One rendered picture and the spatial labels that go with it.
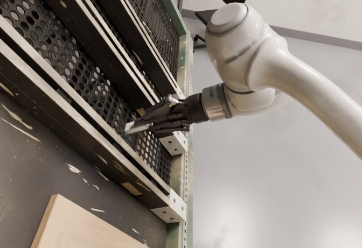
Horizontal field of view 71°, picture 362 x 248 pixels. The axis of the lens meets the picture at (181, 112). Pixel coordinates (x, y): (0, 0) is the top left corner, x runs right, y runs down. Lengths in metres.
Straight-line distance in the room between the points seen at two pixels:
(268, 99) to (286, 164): 1.86
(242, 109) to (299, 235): 1.65
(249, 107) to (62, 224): 0.44
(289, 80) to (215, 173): 1.75
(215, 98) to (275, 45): 0.21
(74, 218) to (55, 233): 0.05
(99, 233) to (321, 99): 0.51
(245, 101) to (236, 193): 1.57
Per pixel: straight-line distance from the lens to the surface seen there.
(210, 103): 0.60
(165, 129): 0.70
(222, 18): 0.45
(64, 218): 0.57
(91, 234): 0.62
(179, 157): 1.07
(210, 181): 2.09
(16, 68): 0.50
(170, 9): 1.75
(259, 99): 0.57
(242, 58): 0.44
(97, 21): 0.77
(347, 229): 2.37
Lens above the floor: 1.79
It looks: 46 degrees down
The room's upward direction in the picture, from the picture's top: 9 degrees clockwise
